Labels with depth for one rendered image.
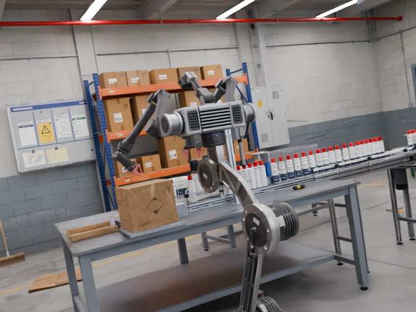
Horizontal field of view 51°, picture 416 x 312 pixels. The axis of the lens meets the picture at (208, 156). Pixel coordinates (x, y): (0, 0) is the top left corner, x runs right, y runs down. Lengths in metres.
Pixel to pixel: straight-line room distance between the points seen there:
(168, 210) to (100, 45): 5.31
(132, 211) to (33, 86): 4.93
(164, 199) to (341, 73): 8.39
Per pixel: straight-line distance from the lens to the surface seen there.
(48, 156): 7.13
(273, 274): 3.49
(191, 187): 3.19
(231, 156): 3.16
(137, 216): 2.66
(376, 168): 4.14
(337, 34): 10.85
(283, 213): 2.11
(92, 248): 2.60
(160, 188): 2.71
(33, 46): 7.48
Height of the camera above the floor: 1.37
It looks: 3 degrees down
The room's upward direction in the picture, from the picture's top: 9 degrees counter-clockwise
